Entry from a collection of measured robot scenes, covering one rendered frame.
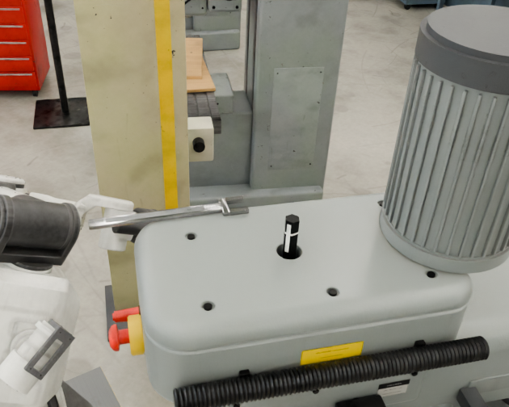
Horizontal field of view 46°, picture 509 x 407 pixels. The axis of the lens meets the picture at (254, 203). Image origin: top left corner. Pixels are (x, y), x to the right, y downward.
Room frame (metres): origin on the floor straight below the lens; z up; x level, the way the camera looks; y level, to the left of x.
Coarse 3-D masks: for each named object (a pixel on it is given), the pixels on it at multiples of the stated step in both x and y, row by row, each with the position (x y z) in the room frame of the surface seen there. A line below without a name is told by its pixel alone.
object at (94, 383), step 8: (96, 368) 1.58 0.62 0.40; (80, 376) 1.54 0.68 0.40; (88, 376) 1.54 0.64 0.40; (96, 376) 1.54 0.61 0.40; (104, 376) 1.54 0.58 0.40; (72, 384) 1.50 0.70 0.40; (80, 384) 1.50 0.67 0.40; (88, 384) 1.50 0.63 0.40; (96, 384) 1.50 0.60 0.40; (104, 384) 1.50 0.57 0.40; (80, 392) 1.46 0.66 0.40; (88, 392) 1.46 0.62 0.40; (96, 392) 1.46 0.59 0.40; (104, 392) 1.47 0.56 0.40; (112, 392) 1.47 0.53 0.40; (88, 400) 1.43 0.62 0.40; (96, 400) 1.43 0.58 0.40; (104, 400) 1.43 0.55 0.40; (112, 400) 1.43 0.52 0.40
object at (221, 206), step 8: (224, 200) 0.77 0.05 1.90; (232, 200) 0.77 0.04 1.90; (240, 200) 0.77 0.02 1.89; (176, 208) 0.74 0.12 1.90; (184, 208) 0.74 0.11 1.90; (192, 208) 0.74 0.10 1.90; (200, 208) 0.74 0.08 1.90; (208, 208) 0.75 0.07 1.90; (216, 208) 0.75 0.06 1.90; (224, 208) 0.75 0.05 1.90; (232, 208) 0.75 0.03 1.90; (240, 208) 0.75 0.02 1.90; (248, 208) 0.75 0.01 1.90; (112, 216) 0.71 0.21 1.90; (120, 216) 0.71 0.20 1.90; (128, 216) 0.71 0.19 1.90; (136, 216) 0.71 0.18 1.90; (144, 216) 0.72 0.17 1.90; (152, 216) 0.72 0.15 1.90; (160, 216) 0.72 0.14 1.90; (168, 216) 0.72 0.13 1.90; (176, 216) 0.72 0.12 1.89; (184, 216) 0.73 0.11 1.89; (96, 224) 0.69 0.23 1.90; (104, 224) 0.69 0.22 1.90; (112, 224) 0.69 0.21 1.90; (120, 224) 0.70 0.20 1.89; (128, 224) 0.70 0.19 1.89
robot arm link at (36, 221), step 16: (16, 208) 0.85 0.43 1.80; (32, 208) 0.86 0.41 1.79; (48, 208) 0.89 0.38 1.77; (64, 208) 0.91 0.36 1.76; (16, 224) 0.82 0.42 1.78; (32, 224) 0.84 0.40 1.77; (48, 224) 0.86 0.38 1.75; (64, 224) 0.88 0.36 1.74; (16, 240) 0.82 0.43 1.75; (32, 240) 0.83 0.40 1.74; (48, 240) 0.85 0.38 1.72; (64, 240) 0.87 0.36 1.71
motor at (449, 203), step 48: (432, 48) 0.69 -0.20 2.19; (480, 48) 0.66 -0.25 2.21; (432, 96) 0.68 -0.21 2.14; (480, 96) 0.64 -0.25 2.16; (432, 144) 0.67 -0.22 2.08; (480, 144) 0.63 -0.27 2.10; (432, 192) 0.66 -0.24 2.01; (480, 192) 0.63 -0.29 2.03; (432, 240) 0.65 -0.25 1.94; (480, 240) 0.64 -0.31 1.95
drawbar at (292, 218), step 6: (288, 216) 0.67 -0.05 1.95; (294, 216) 0.67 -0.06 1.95; (288, 222) 0.66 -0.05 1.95; (294, 222) 0.65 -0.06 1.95; (294, 228) 0.65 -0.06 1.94; (294, 240) 0.66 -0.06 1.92; (294, 246) 0.66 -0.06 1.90; (282, 252) 0.67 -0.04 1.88; (288, 252) 0.65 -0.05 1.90; (294, 252) 0.66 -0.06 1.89; (288, 258) 0.65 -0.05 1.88; (294, 258) 0.66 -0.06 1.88
